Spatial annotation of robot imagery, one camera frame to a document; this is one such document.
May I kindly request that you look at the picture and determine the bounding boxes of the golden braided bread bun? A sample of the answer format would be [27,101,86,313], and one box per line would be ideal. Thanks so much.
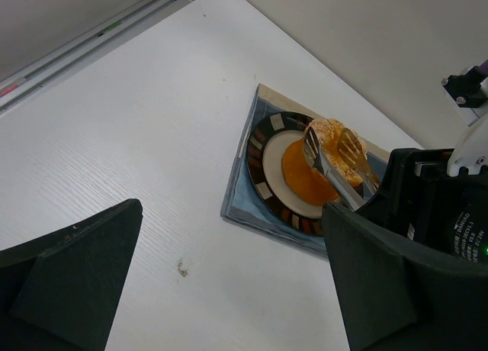
[281,118,362,206]

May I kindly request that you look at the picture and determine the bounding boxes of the aluminium table edge rail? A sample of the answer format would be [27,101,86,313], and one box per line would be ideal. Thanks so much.
[1,0,195,114]

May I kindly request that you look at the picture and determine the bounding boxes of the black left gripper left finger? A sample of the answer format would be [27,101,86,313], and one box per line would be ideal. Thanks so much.
[1,198,143,350]

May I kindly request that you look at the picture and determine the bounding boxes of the black rimmed beige plate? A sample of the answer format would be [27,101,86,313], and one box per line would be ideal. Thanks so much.
[246,111,367,238]

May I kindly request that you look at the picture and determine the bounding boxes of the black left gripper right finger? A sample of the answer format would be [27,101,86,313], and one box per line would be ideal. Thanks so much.
[322,203,487,350]

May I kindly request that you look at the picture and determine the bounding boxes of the steel serving tongs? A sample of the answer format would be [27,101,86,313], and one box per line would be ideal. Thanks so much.
[302,127,380,211]

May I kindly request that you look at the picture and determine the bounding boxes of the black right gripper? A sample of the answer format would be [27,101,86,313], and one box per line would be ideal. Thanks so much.
[358,148,487,264]

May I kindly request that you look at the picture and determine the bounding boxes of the blue striped cloth placemat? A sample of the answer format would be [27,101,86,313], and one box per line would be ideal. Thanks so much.
[220,83,393,259]

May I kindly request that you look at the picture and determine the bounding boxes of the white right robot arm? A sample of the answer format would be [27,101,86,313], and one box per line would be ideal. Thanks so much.
[359,63,487,264]

